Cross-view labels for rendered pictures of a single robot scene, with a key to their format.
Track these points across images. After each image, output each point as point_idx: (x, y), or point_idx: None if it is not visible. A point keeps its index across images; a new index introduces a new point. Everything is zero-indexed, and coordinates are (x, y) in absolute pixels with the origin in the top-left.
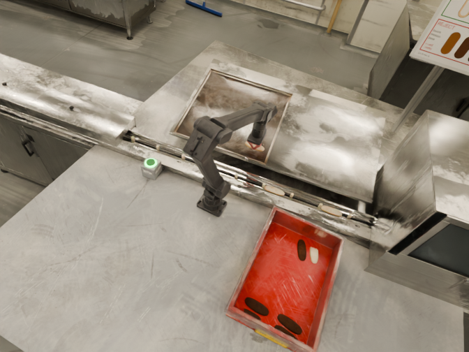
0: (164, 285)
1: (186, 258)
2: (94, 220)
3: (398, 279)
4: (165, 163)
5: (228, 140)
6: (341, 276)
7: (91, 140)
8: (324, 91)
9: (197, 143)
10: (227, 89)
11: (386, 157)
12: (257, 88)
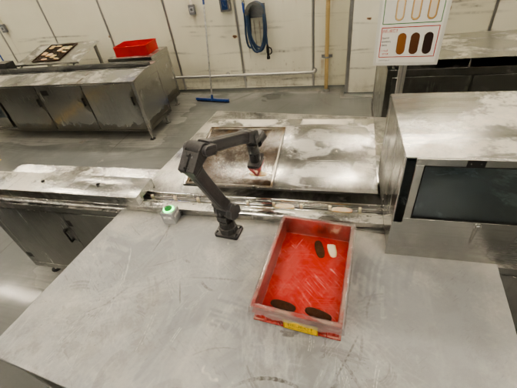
0: (192, 306)
1: (211, 279)
2: (125, 267)
3: (420, 251)
4: (182, 207)
5: (215, 152)
6: (363, 263)
7: (117, 206)
8: None
9: (188, 160)
10: None
11: None
12: None
